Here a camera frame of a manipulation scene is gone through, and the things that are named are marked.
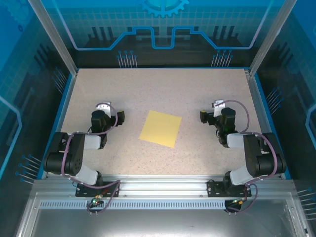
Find yellow square paper sheet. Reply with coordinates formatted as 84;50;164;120
139;110;183;148

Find grey metal sheet tray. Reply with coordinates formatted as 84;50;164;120
14;192;312;237

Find blue table edge strip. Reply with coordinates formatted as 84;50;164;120
40;71;78;180
253;73;292;180

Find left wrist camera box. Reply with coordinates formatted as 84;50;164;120
95;101;112;112

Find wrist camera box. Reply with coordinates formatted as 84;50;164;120
95;101;112;112
212;99;226;118

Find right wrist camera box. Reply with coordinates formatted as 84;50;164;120
212;99;226;118

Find aluminium side rail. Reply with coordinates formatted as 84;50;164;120
243;68;283;179

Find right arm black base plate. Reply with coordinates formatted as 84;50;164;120
206;179;252;198

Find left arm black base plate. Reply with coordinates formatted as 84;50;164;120
75;181;120;198

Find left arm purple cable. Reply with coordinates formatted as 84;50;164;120
60;102;122;216

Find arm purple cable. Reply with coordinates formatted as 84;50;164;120
60;102;122;216
214;99;278;215

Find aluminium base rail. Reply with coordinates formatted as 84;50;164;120
33;173;296;198

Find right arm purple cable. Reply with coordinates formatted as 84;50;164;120
214;99;278;215

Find cable connector with green light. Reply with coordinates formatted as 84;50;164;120
90;195;105;206
231;197;248;206

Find slotted aluminium cable duct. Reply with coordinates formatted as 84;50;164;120
39;200;290;210

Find aluminium frame post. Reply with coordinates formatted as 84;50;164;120
26;0;79;76
248;0;292;76

